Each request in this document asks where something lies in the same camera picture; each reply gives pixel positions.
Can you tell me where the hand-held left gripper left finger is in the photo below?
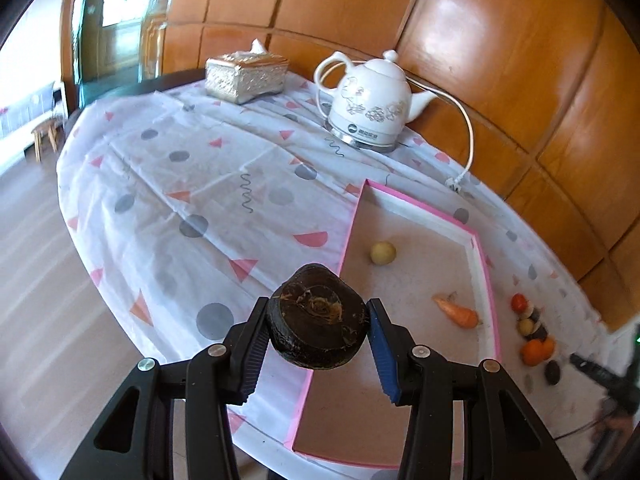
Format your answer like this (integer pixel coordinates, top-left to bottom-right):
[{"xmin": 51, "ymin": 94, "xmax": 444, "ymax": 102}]
[{"xmin": 60, "ymin": 297, "xmax": 273, "ymax": 480}]

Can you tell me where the yellow round fruit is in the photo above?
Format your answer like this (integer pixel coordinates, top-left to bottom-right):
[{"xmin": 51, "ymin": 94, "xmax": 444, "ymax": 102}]
[{"xmin": 370, "ymin": 241, "xmax": 397, "ymax": 266}]

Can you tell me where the white patterned tablecloth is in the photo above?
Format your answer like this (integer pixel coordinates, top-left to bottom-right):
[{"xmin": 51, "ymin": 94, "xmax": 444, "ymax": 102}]
[{"xmin": 56, "ymin": 72, "xmax": 608, "ymax": 466}]

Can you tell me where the white ceramic electric kettle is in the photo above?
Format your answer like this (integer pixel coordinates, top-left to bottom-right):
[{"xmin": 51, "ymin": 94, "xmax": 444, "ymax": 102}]
[{"xmin": 314, "ymin": 50, "xmax": 437, "ymax": 142}]

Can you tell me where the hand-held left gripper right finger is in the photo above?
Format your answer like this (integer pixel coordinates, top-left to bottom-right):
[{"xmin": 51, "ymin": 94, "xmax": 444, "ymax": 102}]
[{"xmin": 367, "ymin": 298, "xmax": 578, "ymax": 480}]

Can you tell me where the orange carrot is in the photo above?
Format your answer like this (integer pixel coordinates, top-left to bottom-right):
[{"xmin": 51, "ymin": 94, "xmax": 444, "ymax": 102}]
[{"xmin": 432, "ymin": 291, "xmax": 481, "ymax": 331}]

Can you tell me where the silver embossed tissue box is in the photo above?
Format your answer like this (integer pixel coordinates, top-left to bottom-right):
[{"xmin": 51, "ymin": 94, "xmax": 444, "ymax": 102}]
[{"xmin": 205, "ymin": 52, "xmax": 291, "ymax": 106}]

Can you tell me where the wooden stool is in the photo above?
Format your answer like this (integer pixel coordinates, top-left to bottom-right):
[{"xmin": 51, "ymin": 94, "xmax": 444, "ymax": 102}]
[{"xmin": 31, "ymin": 116, "xmax": 66, "ymax": 162}]

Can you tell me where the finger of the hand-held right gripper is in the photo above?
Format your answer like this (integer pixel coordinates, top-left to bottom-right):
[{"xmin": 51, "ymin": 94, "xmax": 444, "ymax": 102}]
[{"xmin": 570, "ymin": 352, "xmax": 631, "ymax": 396}]

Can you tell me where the dark brown round fruit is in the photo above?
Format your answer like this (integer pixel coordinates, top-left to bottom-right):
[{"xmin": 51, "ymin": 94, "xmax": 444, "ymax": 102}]
[{"xmin": 265, "ymin": 263, "xmax": 371, "ymax": 372}]

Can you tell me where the white sofa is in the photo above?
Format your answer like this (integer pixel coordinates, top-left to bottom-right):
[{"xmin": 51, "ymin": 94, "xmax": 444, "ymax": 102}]
[{"xmin": 0, "ymin": 81, "xmax": 67, "ymax": 161}]

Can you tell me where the pink-edged shallow box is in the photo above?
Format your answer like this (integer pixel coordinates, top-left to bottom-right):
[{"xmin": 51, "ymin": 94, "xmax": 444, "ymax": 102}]
[{"xmin": 285, "ymin": 178, "xmax": 502, "ymax": 472}]

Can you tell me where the white power cable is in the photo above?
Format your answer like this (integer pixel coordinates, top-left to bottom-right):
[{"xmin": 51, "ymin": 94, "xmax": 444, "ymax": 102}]
[{"xmin": 402, "ymin": 74, "xmax": 475, "ymax": 181}]

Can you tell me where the silver kettle base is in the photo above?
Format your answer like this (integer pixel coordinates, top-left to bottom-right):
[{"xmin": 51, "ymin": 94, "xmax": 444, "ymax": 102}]
[{"xmin": 326, "ymin": 115, "xmax": 408, "ymax": 152}]

